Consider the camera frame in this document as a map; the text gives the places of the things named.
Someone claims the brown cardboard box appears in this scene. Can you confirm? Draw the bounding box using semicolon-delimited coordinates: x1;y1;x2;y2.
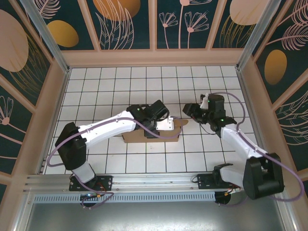
122;119;188;143

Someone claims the grey metal sheet panel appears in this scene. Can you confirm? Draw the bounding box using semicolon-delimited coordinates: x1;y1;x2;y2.
23;190;293;231

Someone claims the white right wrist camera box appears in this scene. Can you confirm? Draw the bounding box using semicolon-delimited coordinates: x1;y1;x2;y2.
199;92;210;109

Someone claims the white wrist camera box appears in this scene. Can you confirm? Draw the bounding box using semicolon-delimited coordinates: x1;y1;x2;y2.
199;92;210;109
155;115;175;132

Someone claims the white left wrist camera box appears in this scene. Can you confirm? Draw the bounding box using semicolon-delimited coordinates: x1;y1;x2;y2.
155;115;175;132

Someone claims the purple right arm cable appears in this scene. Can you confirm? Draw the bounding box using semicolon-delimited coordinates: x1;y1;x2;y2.
208;92;304;207

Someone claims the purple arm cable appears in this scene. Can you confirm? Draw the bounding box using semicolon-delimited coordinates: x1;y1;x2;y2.
208;92;304;207
47;116;183;209

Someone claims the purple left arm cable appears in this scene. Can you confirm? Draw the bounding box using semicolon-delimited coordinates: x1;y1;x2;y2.
47;116;183;209

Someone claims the aluminium mounting rail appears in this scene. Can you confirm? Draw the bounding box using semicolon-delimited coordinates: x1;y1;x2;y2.
23;170;287;193

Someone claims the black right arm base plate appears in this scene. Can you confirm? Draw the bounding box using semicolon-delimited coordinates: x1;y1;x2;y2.
196;173;241;191

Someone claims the aluminium frame post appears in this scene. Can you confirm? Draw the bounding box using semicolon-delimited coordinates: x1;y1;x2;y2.
19;0;71;75
235;0;289;71

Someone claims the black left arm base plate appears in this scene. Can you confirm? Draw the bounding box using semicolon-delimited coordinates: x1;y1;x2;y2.
69;175;114;192

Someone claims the grey slotted cable duct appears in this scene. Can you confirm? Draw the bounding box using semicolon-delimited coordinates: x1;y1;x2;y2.
32;192;217;203

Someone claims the small connector with red wires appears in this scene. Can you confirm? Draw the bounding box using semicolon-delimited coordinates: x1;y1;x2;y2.
80;192;104;201
223;186;241;197

